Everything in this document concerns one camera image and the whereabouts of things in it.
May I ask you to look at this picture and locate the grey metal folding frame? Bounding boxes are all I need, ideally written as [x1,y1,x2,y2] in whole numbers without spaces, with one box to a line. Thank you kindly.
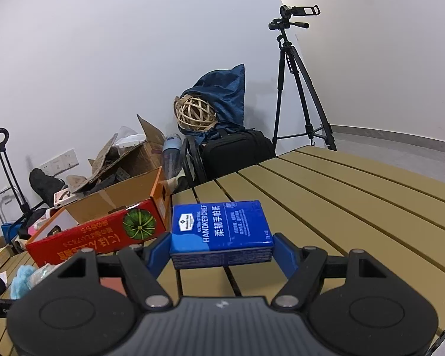
[0,187,23,223]

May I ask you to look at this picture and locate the clear plastic bag white contents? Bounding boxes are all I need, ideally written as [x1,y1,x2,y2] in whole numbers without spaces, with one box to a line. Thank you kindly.
[28,263,65,287]

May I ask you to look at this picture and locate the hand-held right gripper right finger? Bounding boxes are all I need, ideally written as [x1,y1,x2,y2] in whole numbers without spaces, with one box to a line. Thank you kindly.
[272,233,388,310]

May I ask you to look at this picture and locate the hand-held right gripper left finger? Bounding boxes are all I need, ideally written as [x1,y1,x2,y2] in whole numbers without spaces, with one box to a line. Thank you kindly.
[57,233,171,310]

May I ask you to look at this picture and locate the blue fluffy cloth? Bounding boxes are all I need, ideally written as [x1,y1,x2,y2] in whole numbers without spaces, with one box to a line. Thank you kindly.
[9,265,38,299]

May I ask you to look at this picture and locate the black hand trolley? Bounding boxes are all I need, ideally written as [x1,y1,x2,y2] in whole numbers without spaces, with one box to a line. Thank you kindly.
[0,128,31,227]

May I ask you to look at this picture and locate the black soft bag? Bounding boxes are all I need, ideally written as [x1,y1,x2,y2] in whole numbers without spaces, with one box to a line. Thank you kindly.
[29,168,65,208]

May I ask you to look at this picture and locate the open brown cardboard box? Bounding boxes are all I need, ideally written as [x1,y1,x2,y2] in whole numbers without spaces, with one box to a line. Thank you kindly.
[88,114,167,190]

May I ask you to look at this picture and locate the blue water bottle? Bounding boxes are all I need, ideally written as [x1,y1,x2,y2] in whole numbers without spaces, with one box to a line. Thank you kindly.
[162,136,182,179]

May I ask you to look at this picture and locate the dark blue cloth bag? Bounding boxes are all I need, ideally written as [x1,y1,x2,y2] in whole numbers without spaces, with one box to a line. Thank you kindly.
[182,64,246,145]

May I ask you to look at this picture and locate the small white printed box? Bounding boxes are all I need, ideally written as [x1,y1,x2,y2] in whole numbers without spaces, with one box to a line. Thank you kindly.
[53,190,75,209]

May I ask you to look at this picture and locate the white wall outlet strip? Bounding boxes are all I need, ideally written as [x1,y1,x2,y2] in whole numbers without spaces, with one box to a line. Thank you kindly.
[40,149,78,175]

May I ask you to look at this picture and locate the red cardboard box pumpkin print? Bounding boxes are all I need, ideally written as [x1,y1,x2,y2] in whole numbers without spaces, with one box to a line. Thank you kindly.
[25,166,172,268]

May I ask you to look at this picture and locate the woven rattan ball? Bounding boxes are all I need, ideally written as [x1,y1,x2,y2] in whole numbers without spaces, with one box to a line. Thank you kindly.
[174,96,217,133]

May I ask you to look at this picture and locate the blue tissue pack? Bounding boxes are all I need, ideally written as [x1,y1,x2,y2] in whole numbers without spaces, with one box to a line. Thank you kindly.
[169,200,275,271]

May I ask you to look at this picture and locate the black tripod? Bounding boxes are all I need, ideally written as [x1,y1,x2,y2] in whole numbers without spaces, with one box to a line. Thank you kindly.
[268,18,337,152]

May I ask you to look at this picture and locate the blue plastic box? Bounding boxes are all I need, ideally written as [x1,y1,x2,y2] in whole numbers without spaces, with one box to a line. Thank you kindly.
[1,222,16,244]

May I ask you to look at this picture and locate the black luggage bag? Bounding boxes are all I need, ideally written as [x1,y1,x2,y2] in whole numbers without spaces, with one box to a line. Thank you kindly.
[199,129,277,184]

